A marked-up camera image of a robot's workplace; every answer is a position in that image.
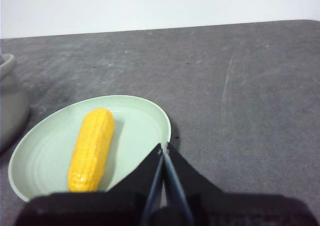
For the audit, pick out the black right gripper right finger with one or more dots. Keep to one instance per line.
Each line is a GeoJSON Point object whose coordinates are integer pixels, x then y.
{"type": "Point", "coordinates": [225, 211]}

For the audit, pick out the pale green round plate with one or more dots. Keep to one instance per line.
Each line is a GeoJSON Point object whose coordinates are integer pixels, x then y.
{"type": "Point", "coordinates": [45, 148]}

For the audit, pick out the yellow corn cob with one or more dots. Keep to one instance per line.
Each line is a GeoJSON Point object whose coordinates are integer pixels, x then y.
{"type": "Point", "coordinates": [92, 148]}

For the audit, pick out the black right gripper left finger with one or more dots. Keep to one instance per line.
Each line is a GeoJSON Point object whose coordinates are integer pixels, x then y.
{"type": "Point", "coordinates": [112, 208]}

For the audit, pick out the pale green electric steamer pot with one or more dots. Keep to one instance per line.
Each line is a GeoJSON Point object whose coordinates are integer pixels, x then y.
{"type": "Point", "coordinates": [10, 105]}

